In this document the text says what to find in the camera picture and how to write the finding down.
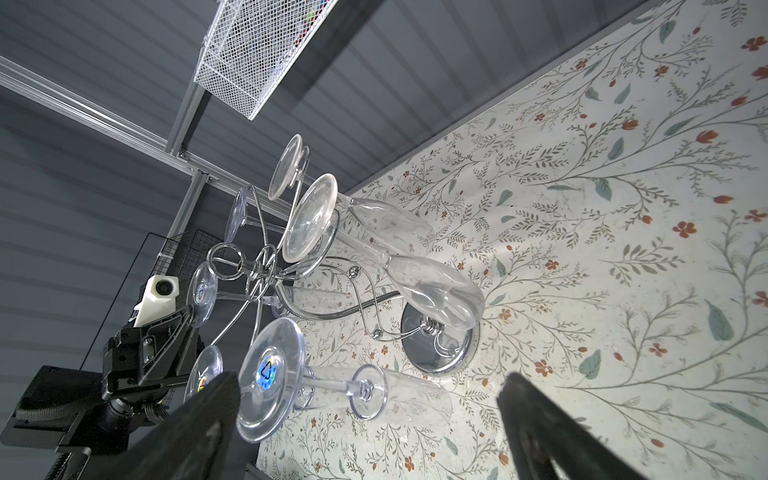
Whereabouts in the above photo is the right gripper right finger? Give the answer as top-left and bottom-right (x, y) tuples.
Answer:
(497, 372), (642, 480)

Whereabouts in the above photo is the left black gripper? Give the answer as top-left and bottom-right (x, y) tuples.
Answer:
(102, 306), (201, 402)

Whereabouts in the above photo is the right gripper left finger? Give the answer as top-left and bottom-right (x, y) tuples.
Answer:
(82, 372), (240, 479)

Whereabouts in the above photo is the clear wine glass front sticker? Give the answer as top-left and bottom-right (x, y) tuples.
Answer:
(236, 317), (453, 443)

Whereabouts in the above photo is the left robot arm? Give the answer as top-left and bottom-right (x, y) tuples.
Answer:
(1, 306), (203, 479)

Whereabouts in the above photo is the chrome wine glass rack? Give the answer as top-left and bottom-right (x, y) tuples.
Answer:
(205, 206), (480, 374)

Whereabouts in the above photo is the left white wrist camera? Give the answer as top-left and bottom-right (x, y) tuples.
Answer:
(134, 275), (180, 328)

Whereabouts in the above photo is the black wire wall basket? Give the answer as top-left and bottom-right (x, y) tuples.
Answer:
(79, 228), (220, 370)

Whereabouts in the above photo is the white mesh wall basket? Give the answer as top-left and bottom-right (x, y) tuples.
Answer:
(194, 0), (337, 120)

